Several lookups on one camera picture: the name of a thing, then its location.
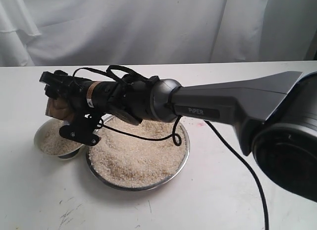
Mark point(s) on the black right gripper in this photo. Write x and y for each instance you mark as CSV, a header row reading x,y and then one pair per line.
x,y
73,90

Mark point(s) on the brown wooden cup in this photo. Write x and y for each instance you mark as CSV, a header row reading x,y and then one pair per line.
x,y
59,109

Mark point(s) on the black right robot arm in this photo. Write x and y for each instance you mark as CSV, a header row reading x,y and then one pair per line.
x,y
274,117

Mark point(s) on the white ceramic bowl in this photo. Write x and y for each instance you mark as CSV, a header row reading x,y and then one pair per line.
x,y
39,135

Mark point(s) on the rice in white bowl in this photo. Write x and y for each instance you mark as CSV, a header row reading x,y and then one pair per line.
x,y
53,144

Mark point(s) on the rice heap in tray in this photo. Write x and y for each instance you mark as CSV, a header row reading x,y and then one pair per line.
x,y
138,155

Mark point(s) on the white backdrop curtain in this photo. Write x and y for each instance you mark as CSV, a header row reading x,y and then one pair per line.
x,y
102,32

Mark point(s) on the round metal tray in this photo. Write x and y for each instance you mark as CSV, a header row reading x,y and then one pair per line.
x,y
138,186

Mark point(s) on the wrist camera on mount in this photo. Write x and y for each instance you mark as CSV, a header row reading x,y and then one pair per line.
x,y
81,128

